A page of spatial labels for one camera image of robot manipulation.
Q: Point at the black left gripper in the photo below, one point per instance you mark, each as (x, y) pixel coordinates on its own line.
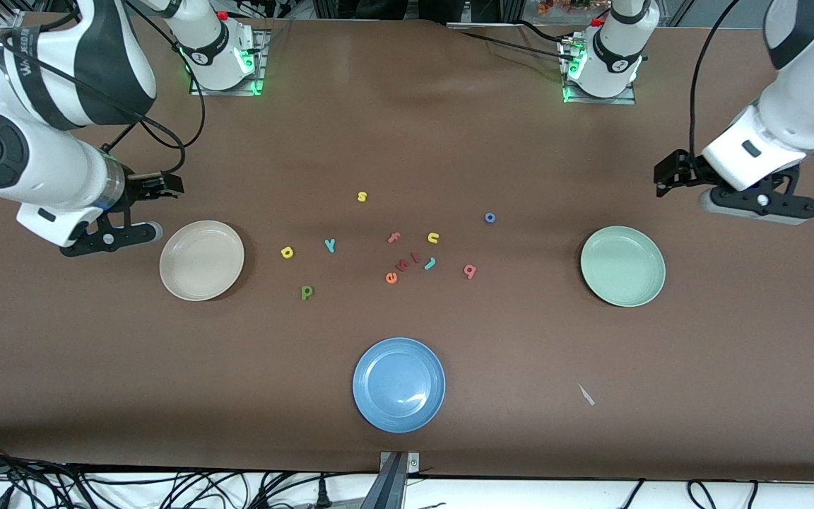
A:
(687, 170)

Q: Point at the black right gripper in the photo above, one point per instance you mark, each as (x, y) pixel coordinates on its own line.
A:
(136, 189)

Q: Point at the green foam letter p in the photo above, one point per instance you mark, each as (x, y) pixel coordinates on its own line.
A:
(304, 293)

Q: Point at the teal foam letter y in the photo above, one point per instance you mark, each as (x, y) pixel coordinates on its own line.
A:
(330, 246)

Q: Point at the pink foam letter g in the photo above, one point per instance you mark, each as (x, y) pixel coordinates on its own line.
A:
(470, 273)

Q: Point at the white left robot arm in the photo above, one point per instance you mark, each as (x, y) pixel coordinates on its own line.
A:
(803, 99)

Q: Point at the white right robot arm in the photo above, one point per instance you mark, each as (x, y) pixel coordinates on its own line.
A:
(46, 162)

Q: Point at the beige brown plate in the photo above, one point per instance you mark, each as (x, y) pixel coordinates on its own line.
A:
(202, 260)

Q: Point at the light green plate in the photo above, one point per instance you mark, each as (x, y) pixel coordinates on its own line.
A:
(622, 266)

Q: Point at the orange leafy decoration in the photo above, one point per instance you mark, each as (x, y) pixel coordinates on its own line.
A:
(562, 6)

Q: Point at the orange foam letter e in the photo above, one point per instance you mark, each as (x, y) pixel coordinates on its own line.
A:
(388, 278)

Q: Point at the small white paper scrap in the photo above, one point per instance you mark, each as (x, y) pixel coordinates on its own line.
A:
(586, 394)

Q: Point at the red foam letter k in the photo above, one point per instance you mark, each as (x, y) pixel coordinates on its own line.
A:
(402, 266)

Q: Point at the brown table cover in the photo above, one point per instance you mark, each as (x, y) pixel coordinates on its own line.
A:
(407, 127)

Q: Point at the blue plate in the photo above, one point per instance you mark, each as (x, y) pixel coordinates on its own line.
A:
(398, 384)

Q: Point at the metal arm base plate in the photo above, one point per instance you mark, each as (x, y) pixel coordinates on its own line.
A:
(601, 101)
(227, 92)

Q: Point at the aluminium frame corner profile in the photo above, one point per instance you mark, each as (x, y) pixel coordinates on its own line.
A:
(10, 18)

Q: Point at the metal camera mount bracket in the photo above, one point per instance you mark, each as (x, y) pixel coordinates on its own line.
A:
(400, 461)

